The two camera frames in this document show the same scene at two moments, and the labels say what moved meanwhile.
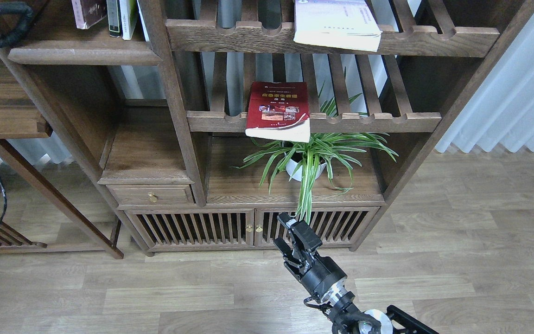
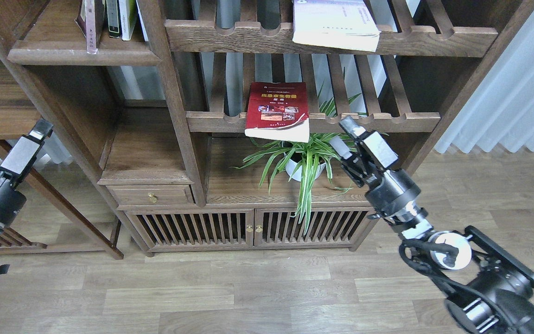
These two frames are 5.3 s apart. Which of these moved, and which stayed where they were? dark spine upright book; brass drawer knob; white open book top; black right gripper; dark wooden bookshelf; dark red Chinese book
Moved: dark red Chinese book; black right gripper
Stayed: dark spine upright book; dark wooden bookshelf; white open book top; brass drawer knob
